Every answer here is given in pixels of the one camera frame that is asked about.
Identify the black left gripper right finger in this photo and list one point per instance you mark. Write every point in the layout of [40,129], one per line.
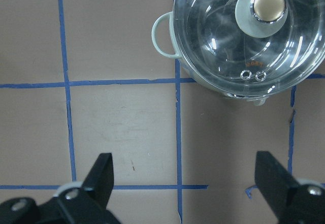
[291,200]

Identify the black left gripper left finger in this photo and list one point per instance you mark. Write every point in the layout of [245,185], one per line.
[75,202]

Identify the glass pot lid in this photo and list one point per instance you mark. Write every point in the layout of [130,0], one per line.
[248,33]

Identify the pale green electric pot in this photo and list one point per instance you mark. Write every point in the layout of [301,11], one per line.
[243,38]

